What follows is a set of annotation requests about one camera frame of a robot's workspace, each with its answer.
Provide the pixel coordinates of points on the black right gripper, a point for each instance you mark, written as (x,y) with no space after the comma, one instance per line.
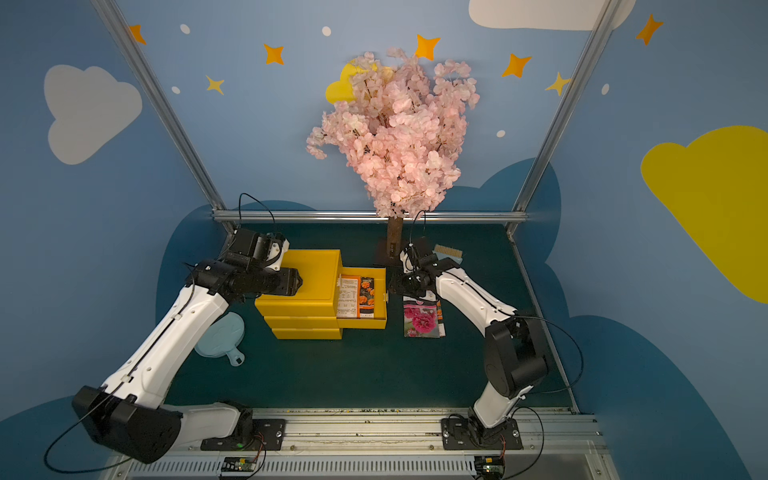
(402,283)

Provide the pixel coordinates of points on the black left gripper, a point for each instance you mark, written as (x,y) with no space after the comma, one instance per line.
(287,282)

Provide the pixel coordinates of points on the pink flower seed bag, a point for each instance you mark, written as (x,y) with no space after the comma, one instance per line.
(423,318)

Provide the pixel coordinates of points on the orange marigold seed bag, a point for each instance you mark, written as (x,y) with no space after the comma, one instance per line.
(366,298)
(443,318)

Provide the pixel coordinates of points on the yellow plastic drawer cabinet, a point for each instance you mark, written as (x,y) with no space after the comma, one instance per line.
(311,314)

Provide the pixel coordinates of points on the orange back-side seed bag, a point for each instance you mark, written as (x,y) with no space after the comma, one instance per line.
(348,297)

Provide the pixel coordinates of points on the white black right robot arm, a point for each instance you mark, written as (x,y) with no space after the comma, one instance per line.
(514,349)

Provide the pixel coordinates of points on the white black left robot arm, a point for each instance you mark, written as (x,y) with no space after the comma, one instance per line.
(127,413)

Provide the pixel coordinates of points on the light blue hand brush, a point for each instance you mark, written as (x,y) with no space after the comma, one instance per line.
(444,252)

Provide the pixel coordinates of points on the light blue dustpan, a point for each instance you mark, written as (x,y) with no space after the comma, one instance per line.
(222,339)

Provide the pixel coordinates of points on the pink blossom artificial tree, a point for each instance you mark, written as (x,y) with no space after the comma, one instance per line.
(402,132)

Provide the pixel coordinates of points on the left green circuit board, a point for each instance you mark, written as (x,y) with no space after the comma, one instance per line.
(238,466)

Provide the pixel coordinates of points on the green circuit board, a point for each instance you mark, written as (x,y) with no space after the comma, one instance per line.
(489,468)
(238,466)

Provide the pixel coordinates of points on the right green circuit board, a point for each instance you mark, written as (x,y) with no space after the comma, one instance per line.
(489,468)

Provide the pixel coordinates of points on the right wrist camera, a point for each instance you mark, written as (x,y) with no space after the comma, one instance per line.
(414,253)

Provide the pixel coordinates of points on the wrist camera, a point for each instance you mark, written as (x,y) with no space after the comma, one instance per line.
(251,250)
(414,253)

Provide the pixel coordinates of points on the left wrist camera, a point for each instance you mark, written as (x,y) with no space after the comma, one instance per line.
(251,250)

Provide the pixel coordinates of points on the dark metal tree base plate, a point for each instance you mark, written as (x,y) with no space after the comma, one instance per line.
(388,251)

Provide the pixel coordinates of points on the horizontal aluminium frame rail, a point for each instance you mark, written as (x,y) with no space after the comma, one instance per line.
(260,216)

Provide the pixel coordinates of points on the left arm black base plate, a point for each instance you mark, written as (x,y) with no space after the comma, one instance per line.
(258,433)

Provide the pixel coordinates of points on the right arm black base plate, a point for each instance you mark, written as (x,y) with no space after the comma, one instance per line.
(467,433)

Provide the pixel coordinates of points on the front aluminium mounting rail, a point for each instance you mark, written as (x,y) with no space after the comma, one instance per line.
(395,444)

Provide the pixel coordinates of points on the left aluminium frame post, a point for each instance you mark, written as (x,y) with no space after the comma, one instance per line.
(113,19)

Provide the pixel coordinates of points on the aluminium frame post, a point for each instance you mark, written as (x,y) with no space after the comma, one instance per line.
(606,22)
(113,19)

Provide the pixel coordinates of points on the right aluminium frame post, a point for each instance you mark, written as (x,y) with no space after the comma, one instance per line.
(606,22)

